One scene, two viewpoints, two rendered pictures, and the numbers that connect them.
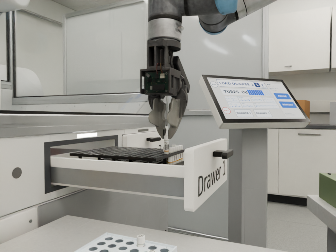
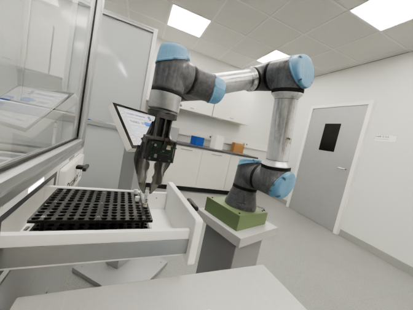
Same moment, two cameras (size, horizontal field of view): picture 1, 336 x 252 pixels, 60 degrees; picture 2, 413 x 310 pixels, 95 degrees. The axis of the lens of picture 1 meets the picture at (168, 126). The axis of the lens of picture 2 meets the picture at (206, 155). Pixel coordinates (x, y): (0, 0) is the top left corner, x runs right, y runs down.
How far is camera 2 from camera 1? 0.39 m
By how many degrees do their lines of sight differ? 48
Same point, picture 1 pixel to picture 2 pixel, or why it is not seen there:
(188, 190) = (193, 250)
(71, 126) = (25, 181)
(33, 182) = not seen: outside the picture
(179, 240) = (174, 286)
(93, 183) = (82, 258)
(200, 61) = not seen: hidden behind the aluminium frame
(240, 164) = (131, 174)
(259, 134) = not seen: hidden behind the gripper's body
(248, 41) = (134, 76)
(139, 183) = (144, 248)
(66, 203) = (8, 280)
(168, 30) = (176, 106)
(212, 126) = (93, 133)
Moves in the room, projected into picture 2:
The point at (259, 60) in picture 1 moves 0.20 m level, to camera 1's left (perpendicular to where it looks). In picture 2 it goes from (140, 93) to (121, 87)
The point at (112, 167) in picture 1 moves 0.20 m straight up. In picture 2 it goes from (112, 238) to (129, 136)
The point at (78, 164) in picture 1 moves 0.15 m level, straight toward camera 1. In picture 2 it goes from (58, 239) to (117, 282)
